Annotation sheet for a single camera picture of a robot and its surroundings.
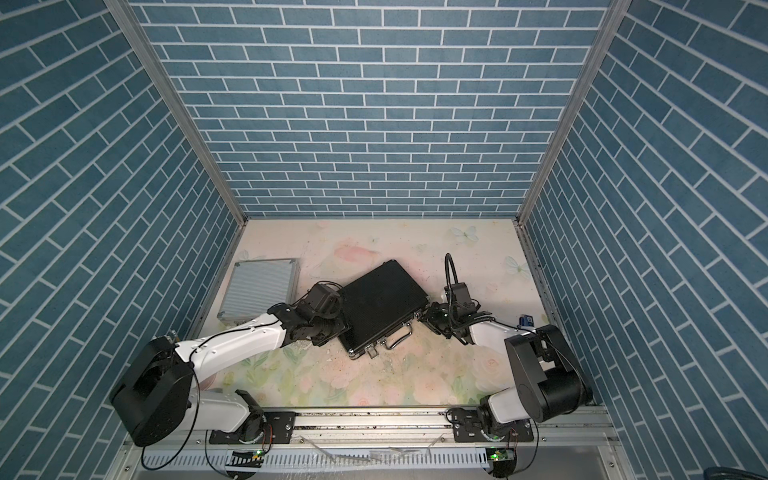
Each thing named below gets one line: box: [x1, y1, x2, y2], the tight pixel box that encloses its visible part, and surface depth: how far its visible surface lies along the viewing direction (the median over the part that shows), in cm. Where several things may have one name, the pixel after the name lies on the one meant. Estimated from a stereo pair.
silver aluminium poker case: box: [217, 258, 301, 324], surface depth 97 cm
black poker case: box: [338, 259, 431, 359], surface depth 92 cm
